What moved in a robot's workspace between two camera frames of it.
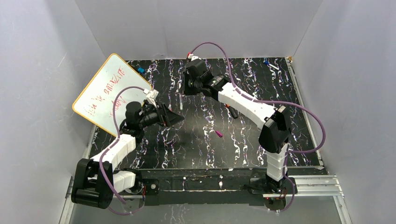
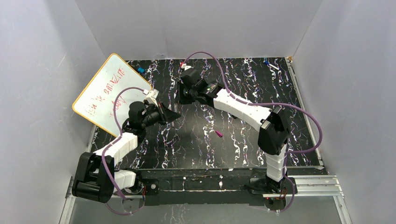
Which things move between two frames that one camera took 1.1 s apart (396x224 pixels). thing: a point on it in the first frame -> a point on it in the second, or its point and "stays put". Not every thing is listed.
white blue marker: (267, 62) stays put
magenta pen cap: (218, 133) stays put
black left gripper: (160, 114) stays put
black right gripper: (187, 82) -> (180, 94)
